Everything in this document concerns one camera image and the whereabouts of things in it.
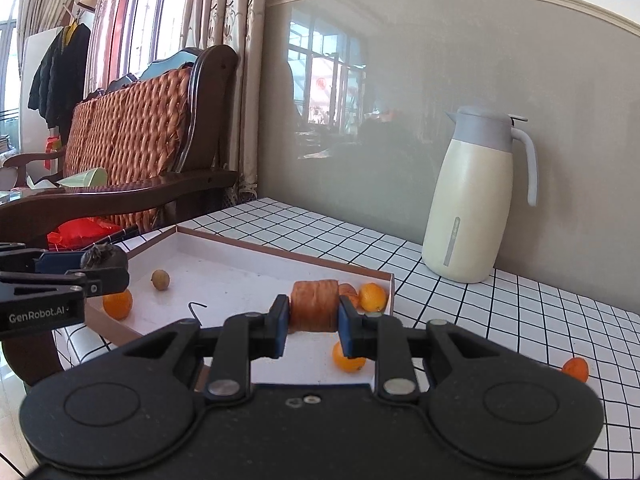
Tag round orange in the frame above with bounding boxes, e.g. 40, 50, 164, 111
357, 282, 389, 312

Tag cream thermos jug grey lid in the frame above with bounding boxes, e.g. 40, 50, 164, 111
421, 106, 540, 284

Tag red plastic bag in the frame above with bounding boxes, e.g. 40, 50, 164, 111
47, 217, 126, 251

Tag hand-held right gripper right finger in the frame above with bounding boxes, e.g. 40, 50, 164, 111
337, 296, 501, 404

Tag light green plastic cup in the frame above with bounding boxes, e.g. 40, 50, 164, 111
55, 167, 108, 189

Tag orange woven chair cushion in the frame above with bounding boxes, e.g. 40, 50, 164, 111
64, 66, 193, 233

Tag dark purple mangosteen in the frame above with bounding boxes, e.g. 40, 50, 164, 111
81, 244, 129, 273

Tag beige patterned curtain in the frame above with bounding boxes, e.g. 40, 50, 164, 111
85, 0, 273, 206

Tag small orange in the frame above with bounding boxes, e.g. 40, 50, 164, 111
102, 287, 134, 321
561, 356, 590, 383
332, 342, 368, 373

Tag black jacket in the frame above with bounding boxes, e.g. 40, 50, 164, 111
27, 22, 92, 143

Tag light blue cloth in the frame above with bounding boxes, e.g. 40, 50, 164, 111
140, 50, 196, 81

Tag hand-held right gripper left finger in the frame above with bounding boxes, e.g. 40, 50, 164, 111
122, 296, 292, 402

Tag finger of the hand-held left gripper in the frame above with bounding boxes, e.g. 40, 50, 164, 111
0, 242, 87, 275
0, 266, 131, 299

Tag white checked tablecloth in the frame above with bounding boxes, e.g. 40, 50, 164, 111
52, 197, 640, 480

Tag window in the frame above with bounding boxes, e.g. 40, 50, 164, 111
120, 0, 201, 81

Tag brown cardboard box tray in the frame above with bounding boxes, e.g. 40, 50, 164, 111
82, 225, 397, 393

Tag dark wooden chair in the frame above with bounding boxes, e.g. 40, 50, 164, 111
0, 44, 240, 386

